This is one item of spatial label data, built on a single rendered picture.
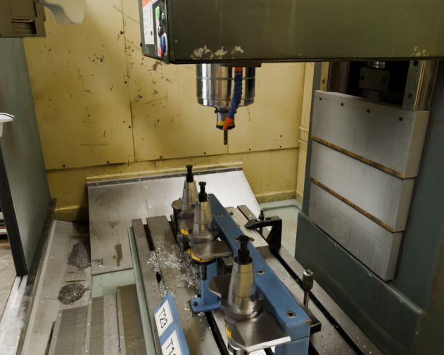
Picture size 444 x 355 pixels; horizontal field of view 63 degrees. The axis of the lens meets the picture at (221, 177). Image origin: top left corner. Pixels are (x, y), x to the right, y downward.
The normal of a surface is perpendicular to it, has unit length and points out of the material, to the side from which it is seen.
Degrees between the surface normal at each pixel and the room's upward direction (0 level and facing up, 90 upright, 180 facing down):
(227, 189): 24
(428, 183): 90
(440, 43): 90
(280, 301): 0
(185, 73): 90
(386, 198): 91
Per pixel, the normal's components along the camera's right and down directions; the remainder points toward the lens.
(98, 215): 0.12, -0.72
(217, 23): 0.30, 0.33
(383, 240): -0.95, 0.10
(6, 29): 0.74, 0.23
